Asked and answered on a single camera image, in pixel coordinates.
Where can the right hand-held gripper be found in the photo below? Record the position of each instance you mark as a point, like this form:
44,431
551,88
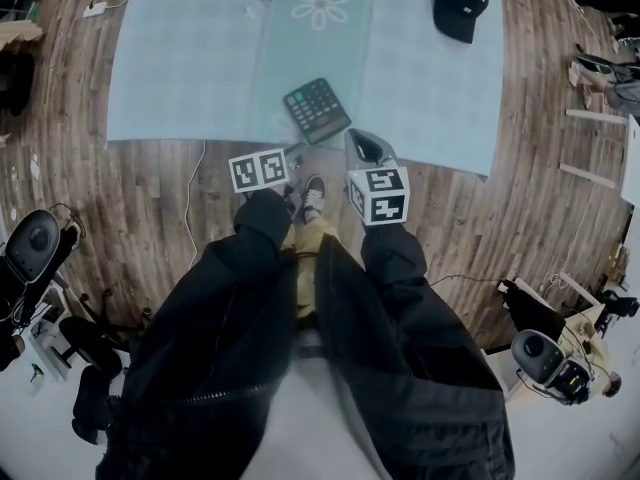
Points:
382,195

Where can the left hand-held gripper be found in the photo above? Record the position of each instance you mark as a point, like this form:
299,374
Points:
257,172

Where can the black calculator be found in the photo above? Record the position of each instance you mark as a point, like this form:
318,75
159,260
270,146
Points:
317,110

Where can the person's left forearm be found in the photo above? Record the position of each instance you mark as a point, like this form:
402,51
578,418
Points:
260,223

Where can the person's right forearm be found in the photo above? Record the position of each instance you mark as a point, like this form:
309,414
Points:
392,255

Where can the person's black sneaker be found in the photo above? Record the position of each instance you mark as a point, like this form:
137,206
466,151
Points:
313,198

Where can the person's yellow trouser leg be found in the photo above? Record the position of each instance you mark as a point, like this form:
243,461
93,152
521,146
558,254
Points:
305,278

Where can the light blue flower rug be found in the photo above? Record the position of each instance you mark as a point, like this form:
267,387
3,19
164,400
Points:
200,68

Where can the black box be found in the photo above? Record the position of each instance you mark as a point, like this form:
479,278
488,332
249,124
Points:
532,310

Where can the person's black jacket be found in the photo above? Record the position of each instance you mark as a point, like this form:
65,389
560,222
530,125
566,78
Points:
240,368

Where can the black cap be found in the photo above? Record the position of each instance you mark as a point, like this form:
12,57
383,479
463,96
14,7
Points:
457,5

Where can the white wooden slat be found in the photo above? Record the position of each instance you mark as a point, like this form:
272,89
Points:
587,175
595,116

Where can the grey rounded device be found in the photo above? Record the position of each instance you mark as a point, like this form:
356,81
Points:
32,245
540,358

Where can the white power strip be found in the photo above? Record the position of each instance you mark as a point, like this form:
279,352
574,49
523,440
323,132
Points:
95,9

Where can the black office chair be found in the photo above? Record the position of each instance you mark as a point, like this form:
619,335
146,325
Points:
95,358

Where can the white board panel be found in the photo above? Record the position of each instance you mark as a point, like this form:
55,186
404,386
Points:
632,163

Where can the cardboard piece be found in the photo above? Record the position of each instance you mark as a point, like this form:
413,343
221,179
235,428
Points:
20,33

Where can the black bag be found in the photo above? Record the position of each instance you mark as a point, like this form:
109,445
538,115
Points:
607,0

